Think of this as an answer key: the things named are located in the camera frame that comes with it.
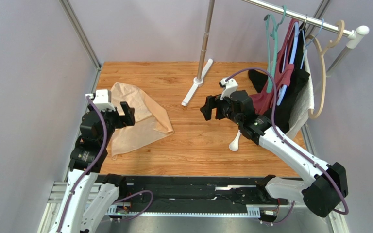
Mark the beige wooden hanger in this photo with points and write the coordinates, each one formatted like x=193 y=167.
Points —
x=321 y=52

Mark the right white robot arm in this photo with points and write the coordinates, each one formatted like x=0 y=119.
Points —
x=322 y=186

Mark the white towel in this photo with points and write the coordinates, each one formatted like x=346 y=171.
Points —
x=299 y=114

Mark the maroon shirt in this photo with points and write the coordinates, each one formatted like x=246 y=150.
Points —
x=263 y=99

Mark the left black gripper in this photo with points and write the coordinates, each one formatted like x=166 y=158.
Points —
x=128 y=119

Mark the metal clothes rack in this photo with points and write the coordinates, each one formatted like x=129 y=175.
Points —
x=354 y=36

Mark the aluminium frame post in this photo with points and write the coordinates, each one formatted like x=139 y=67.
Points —
x=68 y=9

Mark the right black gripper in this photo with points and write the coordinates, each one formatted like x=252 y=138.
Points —
x=214 y=108

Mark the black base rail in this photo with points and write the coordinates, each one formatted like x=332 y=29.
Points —
x=198 y=195

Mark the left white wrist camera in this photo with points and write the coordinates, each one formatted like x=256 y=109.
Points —
x=102 y=100

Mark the light blue hanger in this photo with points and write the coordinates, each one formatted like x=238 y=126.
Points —
x=291 y=55

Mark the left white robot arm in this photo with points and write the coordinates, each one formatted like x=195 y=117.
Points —
x=86 y=159

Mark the beige cloth napkin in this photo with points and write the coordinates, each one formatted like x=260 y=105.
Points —
x=152 y=122

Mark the black garment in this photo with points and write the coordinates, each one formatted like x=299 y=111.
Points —
x=298 y=81

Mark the white plastic spoon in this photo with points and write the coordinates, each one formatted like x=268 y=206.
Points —
x=234 y=145

